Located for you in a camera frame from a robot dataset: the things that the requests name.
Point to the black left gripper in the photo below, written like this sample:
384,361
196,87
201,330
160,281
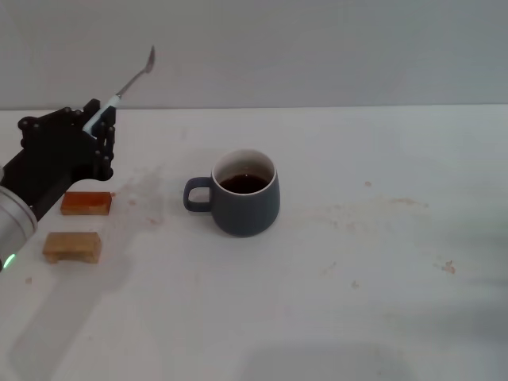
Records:
51,158

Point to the grey ceramic coffee cup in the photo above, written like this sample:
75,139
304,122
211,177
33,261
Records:
246,214

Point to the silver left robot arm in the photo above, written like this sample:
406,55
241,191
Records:
14,222

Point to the reddish brown wooden block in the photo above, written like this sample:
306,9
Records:
85,203

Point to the light notched wooden block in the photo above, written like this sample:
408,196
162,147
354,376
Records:
71,246

